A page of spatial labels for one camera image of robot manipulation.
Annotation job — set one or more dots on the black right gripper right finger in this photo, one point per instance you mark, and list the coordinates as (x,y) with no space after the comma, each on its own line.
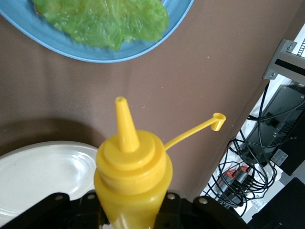
(190,214)

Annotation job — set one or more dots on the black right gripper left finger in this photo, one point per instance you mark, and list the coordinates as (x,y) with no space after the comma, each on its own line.
(59,212)

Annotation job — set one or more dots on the yellow mustard squeeze bottle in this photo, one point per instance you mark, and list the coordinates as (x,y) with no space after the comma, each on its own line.
(133,181)

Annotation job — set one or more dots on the green lettuce leaf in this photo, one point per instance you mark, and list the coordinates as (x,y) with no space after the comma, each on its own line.
(107,21)

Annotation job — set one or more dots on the white round plate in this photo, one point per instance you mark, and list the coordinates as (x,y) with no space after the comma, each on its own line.
(43,171)

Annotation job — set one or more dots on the blue round plate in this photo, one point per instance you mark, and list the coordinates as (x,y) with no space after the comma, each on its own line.
(23,26)

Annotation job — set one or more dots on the power strip orange switches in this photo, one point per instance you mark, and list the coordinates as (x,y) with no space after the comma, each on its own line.
(238,181)

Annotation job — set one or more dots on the black computer box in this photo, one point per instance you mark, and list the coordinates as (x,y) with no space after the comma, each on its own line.
(281,114)

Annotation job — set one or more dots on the aluminium frame profile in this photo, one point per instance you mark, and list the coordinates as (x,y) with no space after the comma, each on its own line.
(294,71)

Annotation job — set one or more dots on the metal corner bracket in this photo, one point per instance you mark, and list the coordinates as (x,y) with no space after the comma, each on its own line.
(283,47)

